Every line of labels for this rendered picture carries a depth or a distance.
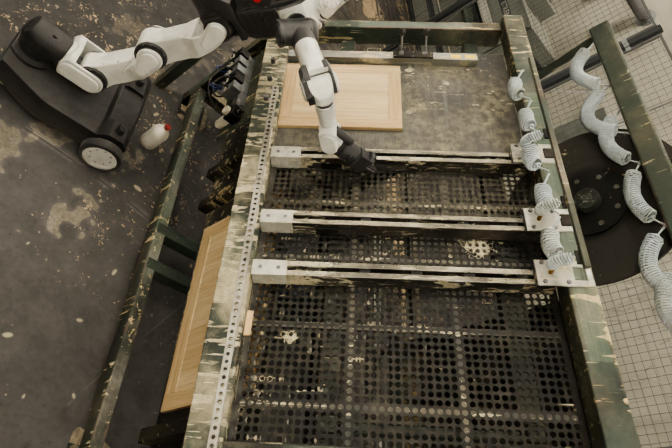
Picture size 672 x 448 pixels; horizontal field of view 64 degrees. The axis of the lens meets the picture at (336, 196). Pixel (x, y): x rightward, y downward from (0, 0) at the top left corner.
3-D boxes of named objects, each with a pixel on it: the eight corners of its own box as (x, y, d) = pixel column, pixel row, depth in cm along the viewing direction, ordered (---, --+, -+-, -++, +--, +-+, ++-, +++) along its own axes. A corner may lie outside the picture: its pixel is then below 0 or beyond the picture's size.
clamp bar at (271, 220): (264, 215, 215) (256, 177, 196) (565, 225, 210) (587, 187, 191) (260, 236, 209) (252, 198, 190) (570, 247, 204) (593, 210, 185)
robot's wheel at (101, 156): (87, 172, 267) (70, 144, 251) (90, 164, 270) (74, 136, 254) (126, 172, 265) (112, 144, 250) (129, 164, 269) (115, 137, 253)
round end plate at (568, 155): (491, 165, 284) (654, 95, 241) (496, 171, 287) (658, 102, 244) (515, 303, 235) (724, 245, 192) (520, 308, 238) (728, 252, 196)
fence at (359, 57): (289, 55, 277) (288, 49, 274) (475, 60, 273) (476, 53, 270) (288, 62, 274) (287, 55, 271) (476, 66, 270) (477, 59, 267)
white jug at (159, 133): (142, 130, 298) (163, 114, 287) (156, 140, 304) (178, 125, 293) (137, 143, 292) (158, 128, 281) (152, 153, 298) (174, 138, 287)
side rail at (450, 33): (294, 36, 297) (293, 18, 288) (495, 40, 293) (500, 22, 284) (293, 42, 293) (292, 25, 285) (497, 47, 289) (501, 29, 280)
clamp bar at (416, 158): (274, 153, 235) (268, 113, 216) (548, 161, 231) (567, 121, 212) (271, 170, 229) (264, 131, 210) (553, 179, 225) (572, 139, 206)
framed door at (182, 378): (207, 230, 274) (204, 228, 273) (284, 191, 245) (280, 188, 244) (164, 413, 219) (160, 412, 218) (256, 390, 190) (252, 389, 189)
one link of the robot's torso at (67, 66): (50, 72, 242) (65, 57, 235) (66, 44, 254) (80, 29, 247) (92, 99, 254) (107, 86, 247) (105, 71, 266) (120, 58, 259)
